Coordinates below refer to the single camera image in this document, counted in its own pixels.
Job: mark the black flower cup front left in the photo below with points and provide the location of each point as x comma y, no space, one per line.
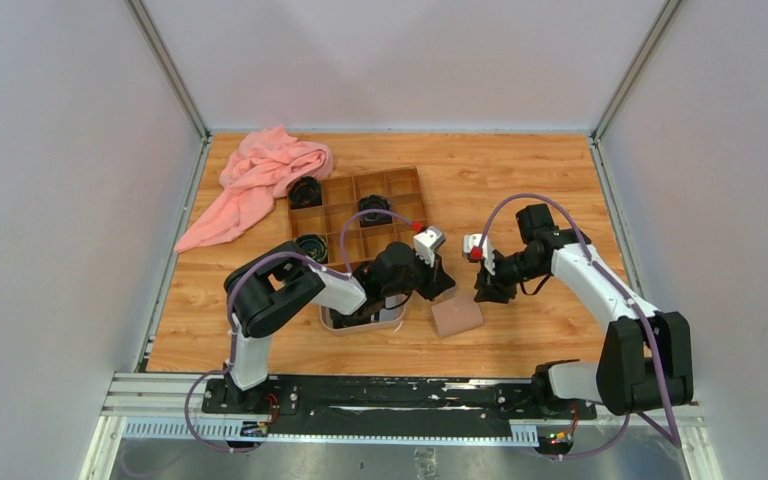
314,246

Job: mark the black flower cup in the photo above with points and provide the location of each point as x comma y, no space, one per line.
305,192
314,246
374,209

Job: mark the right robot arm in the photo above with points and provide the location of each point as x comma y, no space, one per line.
646,357

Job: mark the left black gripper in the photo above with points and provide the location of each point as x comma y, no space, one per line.
436,280

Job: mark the pink leather card holder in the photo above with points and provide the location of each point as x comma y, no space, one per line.
456,315

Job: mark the black flower cup rear left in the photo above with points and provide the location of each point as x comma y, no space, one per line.
305,192

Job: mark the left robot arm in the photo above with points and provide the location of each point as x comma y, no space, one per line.
265,294

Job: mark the pink oval tray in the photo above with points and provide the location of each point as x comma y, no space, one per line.
338,324

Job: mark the black flower cup centre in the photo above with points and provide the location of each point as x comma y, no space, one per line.
374,209

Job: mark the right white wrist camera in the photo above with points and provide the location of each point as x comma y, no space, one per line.
476,248

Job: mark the pink crumpled cloth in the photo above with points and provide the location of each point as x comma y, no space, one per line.
260,171

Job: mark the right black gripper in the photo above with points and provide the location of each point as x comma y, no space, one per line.
493,288

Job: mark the brown wooden divider tray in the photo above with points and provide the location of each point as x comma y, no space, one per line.
343,221

